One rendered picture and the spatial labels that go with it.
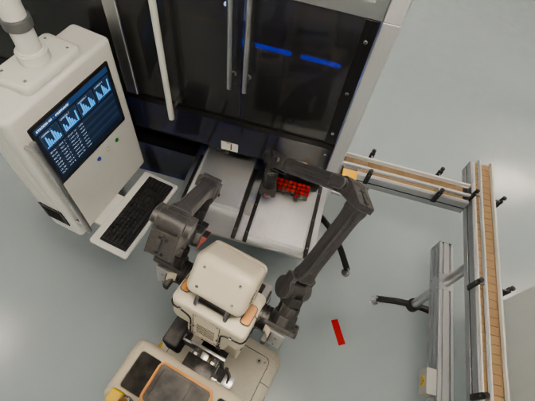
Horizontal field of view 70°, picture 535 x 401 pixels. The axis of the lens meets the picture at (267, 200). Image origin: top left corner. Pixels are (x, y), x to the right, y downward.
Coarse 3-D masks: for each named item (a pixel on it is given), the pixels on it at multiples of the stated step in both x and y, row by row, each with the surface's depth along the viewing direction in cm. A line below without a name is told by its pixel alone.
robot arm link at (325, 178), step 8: (280, 160) 149; (288, 160) 145; (280, 168) 148; (288, 168) 145; (296, 168) 141; (304, 168) 138; (312, 168) 135; (296, 176) 142; (304, 176) 137; (312, 176) 133; (320, 176) 130; (328, 176) 127; (336, 176) 120; (320, 184) 130; (328, 184) 122; (336, 184) 119; (344, 184) 117
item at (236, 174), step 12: (204, 156) 193; (216, 156) 198; (228, 156) 199; (240, 156) 200; (204, 168) 194; (216, 168) 194; (228, 168) 195; (240, 168) 196; (252, 168) 192; (228, 180) 191; (240, 180) 192; (228, 192) 188; (240, 192) 188; (216, 204) 182; (228, 204) 184; (240, 204) 182
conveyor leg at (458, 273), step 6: (456, 270) 197; (462, 270) 192; (450, 276) 202; (456, 276) 197; (462, 276) 195; (444, 282) 207; (450, 282) 204; (420, 294) 233; (426, 294) 226; (414, 300) 240; (420, 300) 233; (426, 300) 230; (414, 306) 242
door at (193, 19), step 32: (128, 0) 134; (160, 0) 130; (192, 0) 127; (224, 0) 124; (128, 32) 145; (192, 32) 138; (224, 32) 134; (192, 64) 150; (224, 64) 146; (160, 96) 170; (192, 96) 165; (224, 96) 160
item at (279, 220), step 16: (272, 208) 185; (288, 208) 186; (304, 208) 187; (256, 224) 180; (272, 224) 180; (288, 224) 181; (304, 224) 182; (272, 240) 173; (288, 240) 177; (304, 240) 178
